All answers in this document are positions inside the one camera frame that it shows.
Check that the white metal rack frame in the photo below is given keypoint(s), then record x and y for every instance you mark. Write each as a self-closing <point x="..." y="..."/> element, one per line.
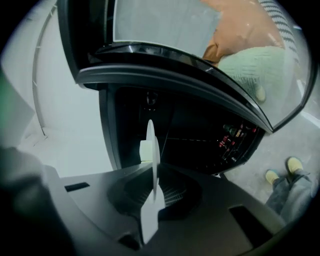
<point x="37" y="75"/>

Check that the black display cabinet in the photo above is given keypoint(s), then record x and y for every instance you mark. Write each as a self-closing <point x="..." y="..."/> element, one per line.
<point x="195" y="140"/>

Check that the black framed glass cabinet door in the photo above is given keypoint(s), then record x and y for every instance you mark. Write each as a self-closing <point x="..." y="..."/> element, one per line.
<point x="160" y="27"/>

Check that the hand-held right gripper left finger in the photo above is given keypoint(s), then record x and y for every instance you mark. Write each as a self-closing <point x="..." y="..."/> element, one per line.
<point x="125" y="192"/>

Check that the row of small bottles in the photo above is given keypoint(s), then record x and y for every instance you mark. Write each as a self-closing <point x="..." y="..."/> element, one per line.
<point x="236" y="140"/>

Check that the pale yellow block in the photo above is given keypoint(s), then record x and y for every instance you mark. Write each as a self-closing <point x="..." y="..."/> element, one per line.
<point x="144" y="151"/>

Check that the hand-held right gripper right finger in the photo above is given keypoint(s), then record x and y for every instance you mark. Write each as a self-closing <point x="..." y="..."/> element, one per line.
<point x="182" y="195"/>

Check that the person's grey trousers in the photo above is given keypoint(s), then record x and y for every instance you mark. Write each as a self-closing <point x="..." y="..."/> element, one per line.
<point x="292" y="195"/>

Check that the white round plate item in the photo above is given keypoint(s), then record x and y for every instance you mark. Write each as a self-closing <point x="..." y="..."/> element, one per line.
<point x="153" y="150"/>

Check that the person's yellow shoe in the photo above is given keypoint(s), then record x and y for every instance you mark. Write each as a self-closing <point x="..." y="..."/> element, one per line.
<point x="272" y="176"/>
<point x="294" y="165"/>

